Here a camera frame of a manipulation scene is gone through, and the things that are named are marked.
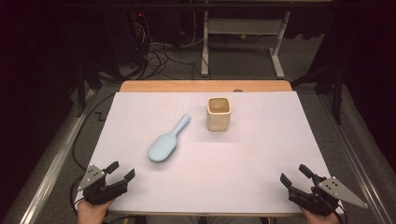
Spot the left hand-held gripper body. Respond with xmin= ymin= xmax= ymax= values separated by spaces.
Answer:
xmin=77 ymin=163 xmax=129 ymax=206

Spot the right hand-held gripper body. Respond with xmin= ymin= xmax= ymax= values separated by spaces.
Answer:
xmin=288 ymin=175 xmax=369 ymax=217

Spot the light blue hairbrush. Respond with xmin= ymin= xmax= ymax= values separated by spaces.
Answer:
xmin=147 ymin=114 xmax=191 ymax=163

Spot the cream ceramic cup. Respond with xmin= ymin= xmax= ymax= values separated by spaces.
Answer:
xmin=205 ymin=96 xmax=233 ymax=133

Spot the person's right hand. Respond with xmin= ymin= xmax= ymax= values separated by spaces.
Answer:
xmin=298 ymin=206 xmax=342 ymax=224

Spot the person's left hand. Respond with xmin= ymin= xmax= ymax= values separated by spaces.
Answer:
xmin=76 ymin=199 xmax=115 ymax=224

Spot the white paper sheet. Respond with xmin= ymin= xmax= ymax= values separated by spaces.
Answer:
xmin=74 ymin=91 xmax=346 ymax=215

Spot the black metal stand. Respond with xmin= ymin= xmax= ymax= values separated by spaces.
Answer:
xmin=76 ymin=60 xmax=104 ymax=118
xmin=290 ymin=62 xmax=347 ymax=125

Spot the dark equipment rack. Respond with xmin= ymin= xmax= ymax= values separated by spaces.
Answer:
xmin=106 ymin=8 xmax=150 ymax=68

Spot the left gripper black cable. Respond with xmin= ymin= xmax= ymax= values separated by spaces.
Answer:
xmin=69 ymin=174 xmax=87 ymax=218

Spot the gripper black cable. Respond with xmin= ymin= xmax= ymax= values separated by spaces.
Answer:
xmin=69 ymin=174 xmax=87 ymax=218
xmin=330 ymin=203 xmax=349 ymax=224

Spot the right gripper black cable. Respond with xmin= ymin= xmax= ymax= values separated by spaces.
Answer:
xmin=330 ymin=203 xmax=349 ymax=224

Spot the long black floor cable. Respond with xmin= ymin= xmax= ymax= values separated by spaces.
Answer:
xmin=72 ymin=92 xmax=117 ymax=172

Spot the grey metal floor rail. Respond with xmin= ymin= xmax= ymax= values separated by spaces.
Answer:
xmin=18 ymin=88 xmax=94 ymax=224
xmin=317 ymin=92 xmax=396 ymax=224

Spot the tangle of black cables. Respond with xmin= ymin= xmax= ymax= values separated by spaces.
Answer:
xmin=130 ymin=12 xmax=197 ymax=80

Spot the white metal desk frame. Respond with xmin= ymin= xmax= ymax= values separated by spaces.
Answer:
xmin=200 ymin=10 xmax=292 ymax=79

